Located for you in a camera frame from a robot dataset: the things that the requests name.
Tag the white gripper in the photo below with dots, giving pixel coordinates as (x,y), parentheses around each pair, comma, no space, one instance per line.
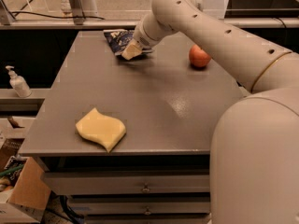
(140,38)

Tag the blue chip bag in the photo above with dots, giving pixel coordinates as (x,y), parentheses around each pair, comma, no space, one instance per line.
(118,40)

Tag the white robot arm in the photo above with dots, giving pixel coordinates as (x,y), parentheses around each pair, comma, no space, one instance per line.
(254,152)

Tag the red apple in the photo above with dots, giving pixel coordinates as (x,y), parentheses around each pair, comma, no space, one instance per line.
(198,57)

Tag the yellow wavy sponge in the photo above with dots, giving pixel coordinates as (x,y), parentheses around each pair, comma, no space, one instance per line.
(101,129)

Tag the grey drawer cabinet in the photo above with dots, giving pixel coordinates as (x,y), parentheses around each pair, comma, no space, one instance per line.
(169,109)

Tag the white pump soap bottle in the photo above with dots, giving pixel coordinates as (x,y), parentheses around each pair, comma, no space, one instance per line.
(18,83)

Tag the top grey drawer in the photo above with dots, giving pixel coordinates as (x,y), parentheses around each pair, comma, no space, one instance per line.
(126,182)

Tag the grey drawer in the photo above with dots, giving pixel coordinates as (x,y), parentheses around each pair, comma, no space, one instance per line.
(126,182)
(144,205)

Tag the middle grey drawer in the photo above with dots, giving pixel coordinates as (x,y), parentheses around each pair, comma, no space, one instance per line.
(144,205)

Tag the cardboard box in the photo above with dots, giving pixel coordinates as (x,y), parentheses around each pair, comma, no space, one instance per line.
(27,200)

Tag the white pipe post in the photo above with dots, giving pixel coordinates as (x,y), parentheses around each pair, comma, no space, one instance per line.
(87,8)

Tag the metal railing frame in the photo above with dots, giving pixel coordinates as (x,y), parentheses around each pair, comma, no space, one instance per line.
(126,13)

